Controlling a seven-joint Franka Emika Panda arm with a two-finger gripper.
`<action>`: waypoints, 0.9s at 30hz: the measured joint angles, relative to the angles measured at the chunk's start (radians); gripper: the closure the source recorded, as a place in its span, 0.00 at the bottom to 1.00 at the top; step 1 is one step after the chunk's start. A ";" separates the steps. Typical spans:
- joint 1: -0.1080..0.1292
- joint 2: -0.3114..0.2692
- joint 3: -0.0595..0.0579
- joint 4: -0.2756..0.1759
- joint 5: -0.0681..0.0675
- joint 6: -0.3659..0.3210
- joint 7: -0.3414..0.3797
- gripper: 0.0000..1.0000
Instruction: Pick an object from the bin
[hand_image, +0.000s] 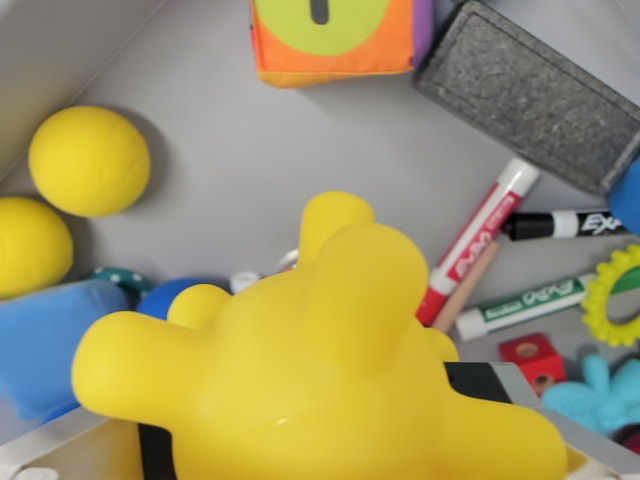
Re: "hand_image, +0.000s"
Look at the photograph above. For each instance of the black silver gripper right finger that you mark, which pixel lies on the black silver gripper right finger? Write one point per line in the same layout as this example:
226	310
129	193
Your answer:
520	390

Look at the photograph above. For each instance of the black silver gripper left finger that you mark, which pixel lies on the black silver gripper left finger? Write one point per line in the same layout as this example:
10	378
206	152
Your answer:
75	450

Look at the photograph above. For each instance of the yellow knobby rubber toy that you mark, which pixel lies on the yellow knobby rubber toy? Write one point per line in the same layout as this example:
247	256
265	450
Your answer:
300	375

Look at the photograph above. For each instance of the red wooden cube bead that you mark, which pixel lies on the red wooden cube bead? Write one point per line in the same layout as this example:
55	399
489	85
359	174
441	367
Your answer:
525	350

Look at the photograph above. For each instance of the light blue rubber figure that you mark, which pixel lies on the light blue rubber figure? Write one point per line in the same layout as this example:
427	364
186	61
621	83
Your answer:
590	395

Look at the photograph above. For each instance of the green dry erase marker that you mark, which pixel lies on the green dry erase marker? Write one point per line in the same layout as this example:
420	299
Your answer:
520	305

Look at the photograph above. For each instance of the blue soft block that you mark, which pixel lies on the blue soft block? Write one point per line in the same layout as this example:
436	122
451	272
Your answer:
45	350

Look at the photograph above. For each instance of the wooden stick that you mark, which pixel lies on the wooden stick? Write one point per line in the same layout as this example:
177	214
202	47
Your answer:
470	285

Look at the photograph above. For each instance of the red dry erase marker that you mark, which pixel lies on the red dry erase marker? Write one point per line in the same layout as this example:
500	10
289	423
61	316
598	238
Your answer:
480	235

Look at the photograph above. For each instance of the black dry erase marker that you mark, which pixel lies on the black dry erase marker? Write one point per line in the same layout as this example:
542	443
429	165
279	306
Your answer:
530	226

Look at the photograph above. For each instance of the blue foam ball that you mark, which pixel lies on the blue foam ball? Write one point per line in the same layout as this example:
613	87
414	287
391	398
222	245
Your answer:
160	297

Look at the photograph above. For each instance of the yellow foam ball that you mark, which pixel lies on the yellow foam ball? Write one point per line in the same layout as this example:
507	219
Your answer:
30	245
90	160

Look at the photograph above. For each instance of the blue round toy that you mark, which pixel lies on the blue round toy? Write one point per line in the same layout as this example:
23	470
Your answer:
627	192

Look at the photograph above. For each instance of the blue dry erase marker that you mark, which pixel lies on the blue dry erase marker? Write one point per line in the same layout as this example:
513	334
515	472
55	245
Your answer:
244	281

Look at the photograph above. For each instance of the gray felt eraser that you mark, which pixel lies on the gray felt eraser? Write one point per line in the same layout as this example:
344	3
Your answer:
525	100

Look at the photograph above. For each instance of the orange fabric cube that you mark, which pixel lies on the orange fabric cube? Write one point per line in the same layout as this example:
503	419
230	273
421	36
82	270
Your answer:
320	60

